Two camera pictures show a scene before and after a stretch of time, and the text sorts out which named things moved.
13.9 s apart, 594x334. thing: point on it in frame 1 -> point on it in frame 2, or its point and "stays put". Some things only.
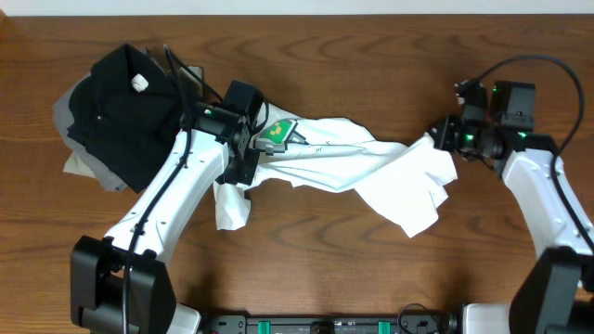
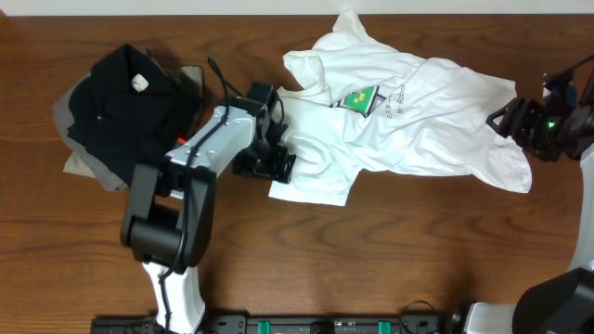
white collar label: [139, 83] stays put
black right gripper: [444, 140] -> [517, 121]
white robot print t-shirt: [406, 177] -> [361, 104]
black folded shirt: [125, 110] stays put
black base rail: [329, 324] stays put
